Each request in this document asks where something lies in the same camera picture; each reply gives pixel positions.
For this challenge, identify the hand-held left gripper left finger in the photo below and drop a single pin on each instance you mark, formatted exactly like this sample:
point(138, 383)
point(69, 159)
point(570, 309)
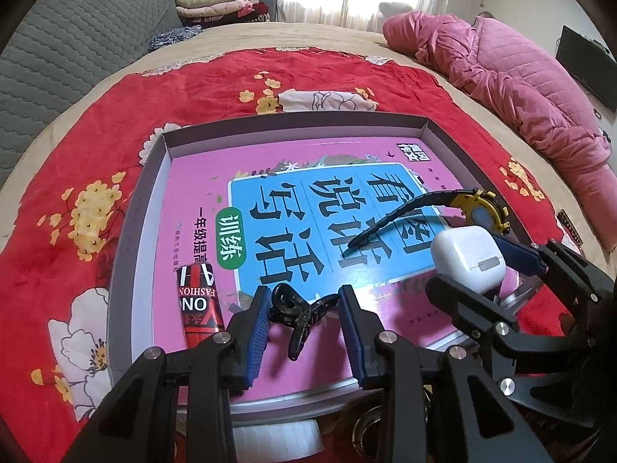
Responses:
point(253, 337)

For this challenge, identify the grey quilted sofa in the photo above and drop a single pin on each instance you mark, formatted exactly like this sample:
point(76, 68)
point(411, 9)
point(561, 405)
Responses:
point(72, 48)

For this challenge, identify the pink and blue book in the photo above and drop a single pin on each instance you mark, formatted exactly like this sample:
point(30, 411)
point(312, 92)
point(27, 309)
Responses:
point(202, 193)

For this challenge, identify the black hair clip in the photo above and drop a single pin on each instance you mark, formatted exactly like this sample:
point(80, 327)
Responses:
point(295, 316)

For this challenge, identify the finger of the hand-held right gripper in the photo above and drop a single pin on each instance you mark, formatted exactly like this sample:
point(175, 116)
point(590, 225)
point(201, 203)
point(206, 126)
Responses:
point(462, 301)
point(523, 255)

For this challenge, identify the black television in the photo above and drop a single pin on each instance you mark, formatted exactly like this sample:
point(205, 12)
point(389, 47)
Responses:
point(583, 65)

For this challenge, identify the white ribbed round lid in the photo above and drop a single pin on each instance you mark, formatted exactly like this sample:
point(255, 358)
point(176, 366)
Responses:
point(284, 439)

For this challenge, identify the beige bed sheet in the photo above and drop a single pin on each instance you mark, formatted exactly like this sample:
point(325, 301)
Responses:
point(313, 33)

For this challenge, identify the grey pillow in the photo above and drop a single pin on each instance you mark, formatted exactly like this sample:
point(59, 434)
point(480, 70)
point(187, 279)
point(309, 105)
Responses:
point(393, 10)

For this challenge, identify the red and black can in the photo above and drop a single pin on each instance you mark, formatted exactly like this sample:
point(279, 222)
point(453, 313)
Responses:
point(200, 306)

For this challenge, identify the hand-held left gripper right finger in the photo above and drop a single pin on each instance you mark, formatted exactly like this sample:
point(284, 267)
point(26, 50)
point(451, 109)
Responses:
point(356, 337)

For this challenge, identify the grey cardboard box tray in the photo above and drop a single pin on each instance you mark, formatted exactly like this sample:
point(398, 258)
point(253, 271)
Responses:
point(140, 270)

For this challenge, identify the pink quilt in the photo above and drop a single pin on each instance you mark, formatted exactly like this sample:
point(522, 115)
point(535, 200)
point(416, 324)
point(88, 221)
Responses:
point(506, 82)

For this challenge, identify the yellow and black wristwatch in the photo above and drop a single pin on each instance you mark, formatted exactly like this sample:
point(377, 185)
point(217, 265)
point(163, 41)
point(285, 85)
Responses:
point(479, 212)

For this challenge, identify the red floral blanket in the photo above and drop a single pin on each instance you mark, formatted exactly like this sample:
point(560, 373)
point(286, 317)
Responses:
point(72, 144)

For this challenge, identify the blue patterned cloth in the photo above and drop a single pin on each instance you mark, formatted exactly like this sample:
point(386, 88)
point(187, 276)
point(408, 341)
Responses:
point(173, 36)

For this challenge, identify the white earbuds case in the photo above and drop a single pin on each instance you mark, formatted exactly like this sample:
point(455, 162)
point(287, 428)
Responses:
point(467, 253)

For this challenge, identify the stack of folded clothes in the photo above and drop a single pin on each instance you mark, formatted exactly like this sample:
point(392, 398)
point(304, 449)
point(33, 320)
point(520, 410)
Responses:
point(217, 5)

